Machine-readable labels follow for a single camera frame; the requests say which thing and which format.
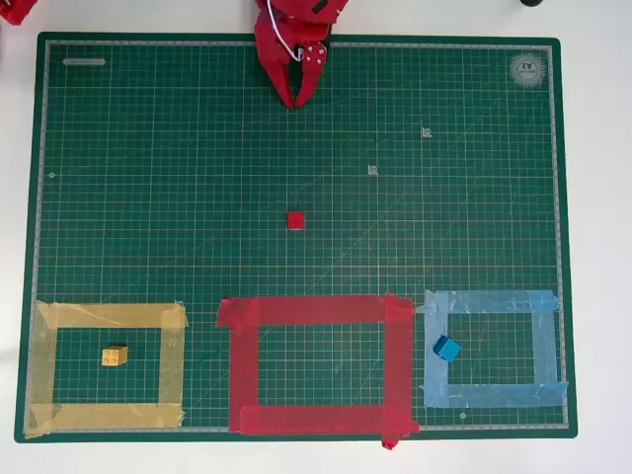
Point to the green cutting mat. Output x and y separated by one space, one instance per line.
148 197

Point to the yellow tape square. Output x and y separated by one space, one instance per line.
42 365

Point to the red toy brick cube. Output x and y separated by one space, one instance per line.
296 220

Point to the red tape square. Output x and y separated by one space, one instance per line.
244 365

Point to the yellow toy brick cube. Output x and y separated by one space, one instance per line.
113 356

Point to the red robot arm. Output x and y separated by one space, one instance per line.
306 10

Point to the black round knob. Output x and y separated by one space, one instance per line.
530 2

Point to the blue tape square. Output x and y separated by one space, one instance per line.
545 345

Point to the red leader arm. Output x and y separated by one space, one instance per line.
17 10

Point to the blue toy brick cube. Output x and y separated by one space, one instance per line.
447 349

